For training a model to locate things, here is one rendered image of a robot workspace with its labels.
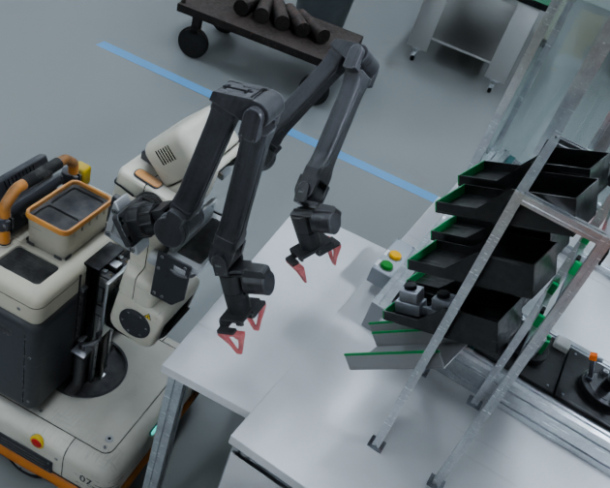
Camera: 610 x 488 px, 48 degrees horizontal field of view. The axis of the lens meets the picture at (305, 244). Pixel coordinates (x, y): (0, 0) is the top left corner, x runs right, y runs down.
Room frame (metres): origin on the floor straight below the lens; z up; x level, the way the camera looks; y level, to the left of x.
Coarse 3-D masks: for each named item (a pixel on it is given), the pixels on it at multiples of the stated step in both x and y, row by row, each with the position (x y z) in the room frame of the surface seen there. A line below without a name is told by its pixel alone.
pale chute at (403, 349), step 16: (384, 336) 1.34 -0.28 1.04; (400, 336) 1.32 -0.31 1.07; (416, 336) 1.30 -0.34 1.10; (432, 336) 1.29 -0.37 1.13; (352, 352) 1.24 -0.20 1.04; (368, 352) 1.22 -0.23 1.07; (384, 352) 1.20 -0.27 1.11; (400, 352) 1.18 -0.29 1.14; (416, 352) 1.17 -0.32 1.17; (448, 352) 1.21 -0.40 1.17; (352, 368) 1.22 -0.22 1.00; (368, 368) 1.21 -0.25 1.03; (384, 368) 1.19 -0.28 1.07; (400, 368) 1.18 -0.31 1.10; (432, 368) 1.15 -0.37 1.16
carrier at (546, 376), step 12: (504, 348) 1.54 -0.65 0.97; (540, 348) 1.51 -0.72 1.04; (552, 348) 1.61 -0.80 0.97; (564, 348) 1.61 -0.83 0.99; (492, 360) 1.48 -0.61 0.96; (540, 360) 1.52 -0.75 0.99; (552, 360) 1.56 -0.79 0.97; (528, 372) 1.47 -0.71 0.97; (540, 372) 1.49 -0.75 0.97; (552, 372) 1.51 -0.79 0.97; (540, 384) 1.44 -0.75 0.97; (552, 384) 1.45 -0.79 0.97
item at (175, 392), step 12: (168, 384) 1.16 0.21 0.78; (180, 384) 1.16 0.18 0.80; (168, 396) 1.16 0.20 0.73; (180, 396) 1.16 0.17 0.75; (168, 408) 1.17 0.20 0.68; (180, 408) 1.18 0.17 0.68; (168, 420) 1.16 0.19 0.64; (156, 432) 1.16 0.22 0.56; (168, 432) 1.16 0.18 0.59; (156, 444) 1.16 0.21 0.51; (168, 444) 1.16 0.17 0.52; (156, 456) 1.16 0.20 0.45; (168, 456) 1.19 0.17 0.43; (156, 468) 1.16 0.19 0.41; (144, 480) 1.16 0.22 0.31; (156, 480) 1.16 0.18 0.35
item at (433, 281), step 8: (416, 272) 1.41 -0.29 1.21; (408, 280) 1.37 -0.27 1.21; (416, 280) 1.41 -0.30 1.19; (424, 280) 1.41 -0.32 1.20; (432, 280) 1.41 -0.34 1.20; (440, 280) 1.41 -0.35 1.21; (448, 280) 1.41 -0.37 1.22; (424, 288) 1.35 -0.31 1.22; (432, 288) 1.34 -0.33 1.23; (440, 288) 1.33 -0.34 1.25; (448, 288) 1.32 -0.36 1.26; (456, 288) 1.31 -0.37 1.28; (520, 296) 1.28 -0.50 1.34
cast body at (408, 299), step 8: (408, 288) 1.26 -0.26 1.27; (416, 288) 1.27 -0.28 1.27; (400, 296) 1.26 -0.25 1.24; (408, 296) 1.25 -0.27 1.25; (416, 296) 1.24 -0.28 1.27; (400, 304) 1.25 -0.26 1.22; (408, 304) 1.25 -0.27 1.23; (416, 304) 1.24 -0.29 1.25; (424, 304) 1.26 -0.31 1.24; (400, 312) 1.25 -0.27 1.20; (408, 312) 1.24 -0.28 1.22; (416, 312) 1.24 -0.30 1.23; (424, 312) 1.25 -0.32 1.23
